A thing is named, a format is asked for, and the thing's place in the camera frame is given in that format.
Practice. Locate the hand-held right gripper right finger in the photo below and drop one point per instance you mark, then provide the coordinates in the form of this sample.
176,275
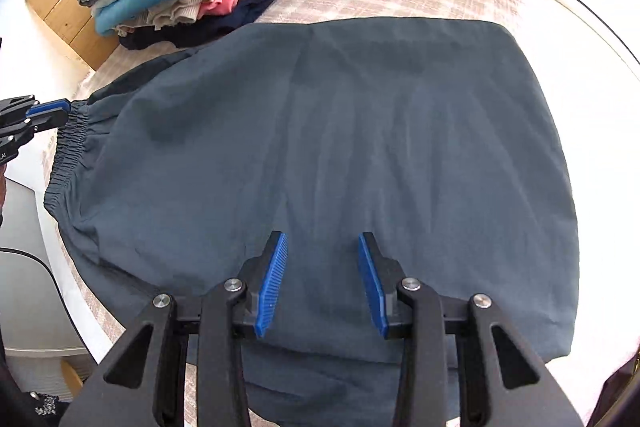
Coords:
372,287

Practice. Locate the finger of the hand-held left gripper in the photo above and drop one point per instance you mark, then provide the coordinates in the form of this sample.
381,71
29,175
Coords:
47,107
45,122

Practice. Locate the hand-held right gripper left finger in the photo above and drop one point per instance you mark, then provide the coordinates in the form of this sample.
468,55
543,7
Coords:
272,287

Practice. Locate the dark slate pants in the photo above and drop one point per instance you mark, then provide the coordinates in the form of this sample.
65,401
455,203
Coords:
325,132

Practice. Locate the person's dark clothing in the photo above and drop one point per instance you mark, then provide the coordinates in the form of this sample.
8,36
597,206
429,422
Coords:
25,387

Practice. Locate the dark maroon cloth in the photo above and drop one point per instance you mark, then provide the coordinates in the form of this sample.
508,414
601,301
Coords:
617,392

